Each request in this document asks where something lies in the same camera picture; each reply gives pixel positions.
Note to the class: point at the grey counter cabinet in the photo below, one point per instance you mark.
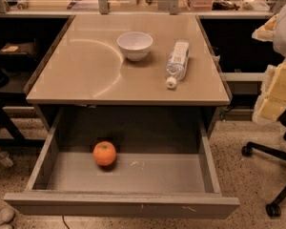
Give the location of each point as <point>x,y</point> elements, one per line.
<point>85,66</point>

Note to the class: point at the small clear jar on floor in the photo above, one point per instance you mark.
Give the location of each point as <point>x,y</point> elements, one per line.
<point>5,159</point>

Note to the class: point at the grey open drawer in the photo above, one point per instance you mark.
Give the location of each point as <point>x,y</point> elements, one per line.
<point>164,166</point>

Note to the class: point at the white shoe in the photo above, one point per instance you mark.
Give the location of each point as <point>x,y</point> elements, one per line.
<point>6,216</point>

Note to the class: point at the white ceramic bowl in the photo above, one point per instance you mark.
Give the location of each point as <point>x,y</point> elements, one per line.
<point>134,45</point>

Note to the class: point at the orange fruit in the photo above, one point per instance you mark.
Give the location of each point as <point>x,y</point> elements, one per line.
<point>104,153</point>

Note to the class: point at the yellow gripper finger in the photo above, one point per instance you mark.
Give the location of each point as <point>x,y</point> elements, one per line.
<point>271,103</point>
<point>265,33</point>

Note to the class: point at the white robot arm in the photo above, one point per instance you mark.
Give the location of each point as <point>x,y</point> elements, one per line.
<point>279,40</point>

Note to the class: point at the clear plastic water bottle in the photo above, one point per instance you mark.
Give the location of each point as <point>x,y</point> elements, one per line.
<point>176,67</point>

